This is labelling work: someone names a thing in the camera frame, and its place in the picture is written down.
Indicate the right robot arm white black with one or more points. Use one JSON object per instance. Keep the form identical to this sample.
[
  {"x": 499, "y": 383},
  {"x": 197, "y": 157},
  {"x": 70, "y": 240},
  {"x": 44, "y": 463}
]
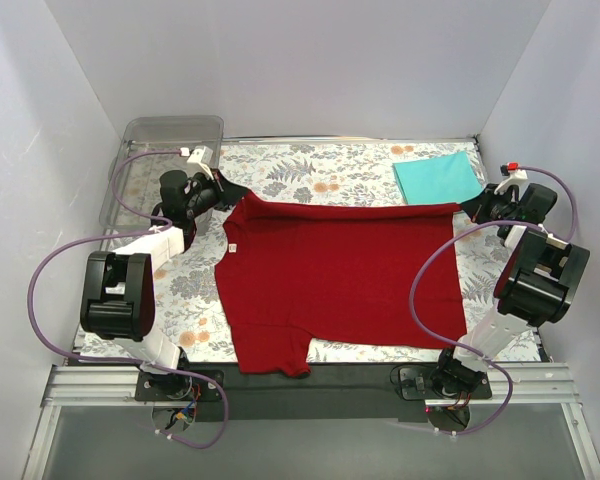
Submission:
[{"x": 538, "y": 284}]

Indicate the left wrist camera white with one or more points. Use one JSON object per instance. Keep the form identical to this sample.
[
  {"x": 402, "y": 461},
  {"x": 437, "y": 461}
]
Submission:
[{"x": 198, "y": 161}]

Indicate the red t shirt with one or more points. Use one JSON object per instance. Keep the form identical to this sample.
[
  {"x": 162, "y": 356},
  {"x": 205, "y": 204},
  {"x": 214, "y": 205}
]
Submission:
[{"x": 294, "y": 273}]

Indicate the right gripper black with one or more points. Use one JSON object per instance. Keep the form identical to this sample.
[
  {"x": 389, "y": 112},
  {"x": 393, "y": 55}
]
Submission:
[{"x": 483, "y": 206}]

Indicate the aluminium frame rail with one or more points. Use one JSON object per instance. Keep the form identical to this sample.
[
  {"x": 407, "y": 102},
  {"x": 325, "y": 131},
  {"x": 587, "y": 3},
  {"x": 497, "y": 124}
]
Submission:
[{"x": 511, "y": 383}]

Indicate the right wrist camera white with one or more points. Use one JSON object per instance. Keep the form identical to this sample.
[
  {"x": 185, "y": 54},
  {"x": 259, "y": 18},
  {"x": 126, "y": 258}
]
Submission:
[{"x": 513, "y": 175}]

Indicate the clear plastic bin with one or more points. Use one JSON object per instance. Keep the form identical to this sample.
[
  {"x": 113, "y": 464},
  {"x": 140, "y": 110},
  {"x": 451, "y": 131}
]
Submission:
[{"x": 158, "y": 141}]

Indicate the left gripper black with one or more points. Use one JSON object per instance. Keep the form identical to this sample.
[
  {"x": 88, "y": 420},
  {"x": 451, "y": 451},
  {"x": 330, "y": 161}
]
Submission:
[{"x": 220, "y": 189}]

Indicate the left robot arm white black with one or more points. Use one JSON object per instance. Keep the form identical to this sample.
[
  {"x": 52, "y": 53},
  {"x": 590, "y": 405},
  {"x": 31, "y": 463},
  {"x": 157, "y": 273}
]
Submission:
[{"x": 118, "y": 301}]

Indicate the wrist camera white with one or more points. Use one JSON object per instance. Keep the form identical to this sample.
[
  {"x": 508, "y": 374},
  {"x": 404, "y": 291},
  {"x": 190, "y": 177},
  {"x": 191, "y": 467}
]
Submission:
[
  {"x": 513, "y": 175},
  {"x": 198, "y": 161}
]

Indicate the folded teal t shirt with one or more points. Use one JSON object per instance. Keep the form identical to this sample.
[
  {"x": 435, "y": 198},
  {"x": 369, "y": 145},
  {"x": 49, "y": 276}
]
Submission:
[{"x": 437, "y": 180}]

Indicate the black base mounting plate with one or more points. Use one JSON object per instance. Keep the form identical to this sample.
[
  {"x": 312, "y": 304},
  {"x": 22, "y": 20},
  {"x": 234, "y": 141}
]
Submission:
[{"x": 334, "y": 391}]

